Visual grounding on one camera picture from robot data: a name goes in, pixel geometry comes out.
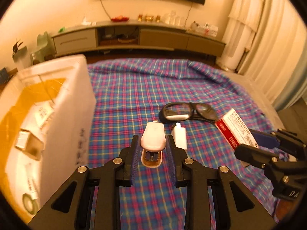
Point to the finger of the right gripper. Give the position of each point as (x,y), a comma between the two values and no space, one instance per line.
(263,138)
(254,156)

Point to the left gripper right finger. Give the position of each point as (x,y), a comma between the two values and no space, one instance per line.
(214,194)

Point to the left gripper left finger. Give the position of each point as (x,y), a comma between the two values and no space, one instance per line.
(91,196)

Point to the red white card box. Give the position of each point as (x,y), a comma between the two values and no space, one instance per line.
(235,131)

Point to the black frame glasses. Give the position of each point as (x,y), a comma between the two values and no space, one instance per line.
(182,111)

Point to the white stapler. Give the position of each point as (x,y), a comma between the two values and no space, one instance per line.
(153,142)

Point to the green tape roll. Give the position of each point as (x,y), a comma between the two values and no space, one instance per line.
(30,205)

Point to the square gold tin box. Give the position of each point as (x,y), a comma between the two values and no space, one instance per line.
(29,144)

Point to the small white bottle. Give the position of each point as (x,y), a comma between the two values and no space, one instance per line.
(179,136)

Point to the white air purifier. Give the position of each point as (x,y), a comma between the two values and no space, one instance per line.
(230,58)

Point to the white foam box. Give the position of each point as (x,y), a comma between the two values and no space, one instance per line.
(65,82)

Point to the white tea box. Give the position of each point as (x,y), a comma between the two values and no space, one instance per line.
(42,113)

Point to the white curtain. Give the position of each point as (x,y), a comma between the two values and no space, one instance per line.
(274,35)

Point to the blue plaid cloth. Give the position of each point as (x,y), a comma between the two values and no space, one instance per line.
(130,93)

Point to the green plastic stool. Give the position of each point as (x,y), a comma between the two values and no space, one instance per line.
(44,50)

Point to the long grey tv cabinet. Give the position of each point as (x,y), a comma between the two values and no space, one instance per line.
(134,35)

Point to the red fruit plate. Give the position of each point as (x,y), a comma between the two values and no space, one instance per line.
(120,19)

